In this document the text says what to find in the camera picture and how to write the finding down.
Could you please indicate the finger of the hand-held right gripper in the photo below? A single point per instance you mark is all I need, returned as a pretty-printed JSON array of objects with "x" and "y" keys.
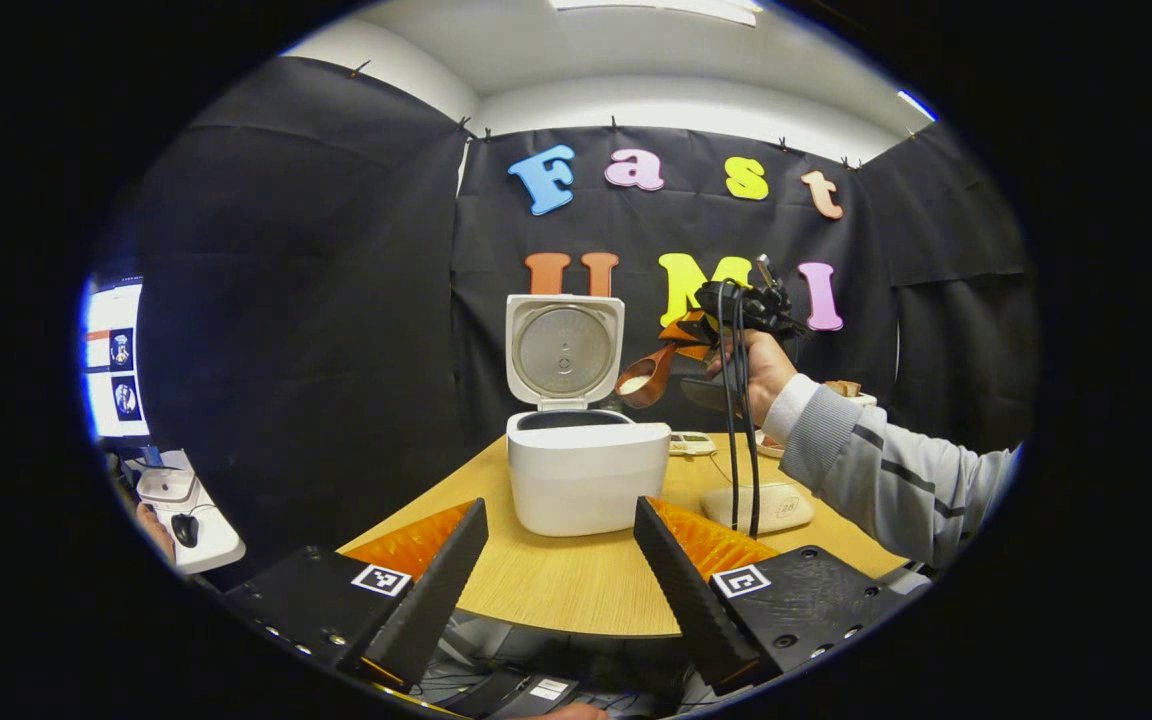
[
  {"x": 711, "y": 393},
  {"x": 698, "y": 335}
]

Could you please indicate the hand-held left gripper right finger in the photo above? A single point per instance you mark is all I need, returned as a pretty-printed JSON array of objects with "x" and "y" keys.
[{"x": 691, "y": 590}]

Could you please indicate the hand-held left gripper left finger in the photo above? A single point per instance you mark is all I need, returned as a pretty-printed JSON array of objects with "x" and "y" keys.
[{"x": 431, "y": 590}]

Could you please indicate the brown wooden spoon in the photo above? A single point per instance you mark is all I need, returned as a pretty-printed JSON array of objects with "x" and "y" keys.
[{"x": 661, "y": 360}]

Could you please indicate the white rice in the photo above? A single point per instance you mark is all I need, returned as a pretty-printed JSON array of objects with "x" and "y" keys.
[{"x": 633, "y": 383}]

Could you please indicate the white rice cooker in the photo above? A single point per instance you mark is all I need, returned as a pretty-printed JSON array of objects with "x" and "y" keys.
[{"x": 586, "y": 480}]

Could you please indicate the white flat rice container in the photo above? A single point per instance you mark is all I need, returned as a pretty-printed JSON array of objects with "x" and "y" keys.
[{"x": 781, "y": 508}]

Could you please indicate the white divided condiment tray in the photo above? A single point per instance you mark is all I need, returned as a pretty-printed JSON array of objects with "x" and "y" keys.
[{"x": 691, "y": 444}]

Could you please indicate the white round plate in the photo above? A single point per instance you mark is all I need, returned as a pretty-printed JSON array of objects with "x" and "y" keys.
[{"x": 768, "y": 447}]

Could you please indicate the toast slice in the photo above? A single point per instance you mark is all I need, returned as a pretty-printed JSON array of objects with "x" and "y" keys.
[{"x": 841, "y": 387}]

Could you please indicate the black box white label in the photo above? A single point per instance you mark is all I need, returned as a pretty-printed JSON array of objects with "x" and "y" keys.
[{"x": 511, "y": 700}]

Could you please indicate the white side desk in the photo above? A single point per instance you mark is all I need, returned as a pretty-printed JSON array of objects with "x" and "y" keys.
[{"x": 216, "y": 545}]

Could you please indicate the black computer mouse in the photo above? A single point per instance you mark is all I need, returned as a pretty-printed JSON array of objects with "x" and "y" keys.
[{"x": 185, "y": 530}]

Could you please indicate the black backdrop cloth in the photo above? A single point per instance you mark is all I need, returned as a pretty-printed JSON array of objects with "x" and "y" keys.
[{"x": 316, "y": 300}]

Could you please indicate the long ceiling light panel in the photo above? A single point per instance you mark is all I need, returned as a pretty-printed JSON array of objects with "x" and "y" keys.
[{"x": 656, "y": 6}]

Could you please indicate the computer monitor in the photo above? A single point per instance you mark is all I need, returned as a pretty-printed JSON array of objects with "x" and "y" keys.
[{"x": 116, "y": 410}]

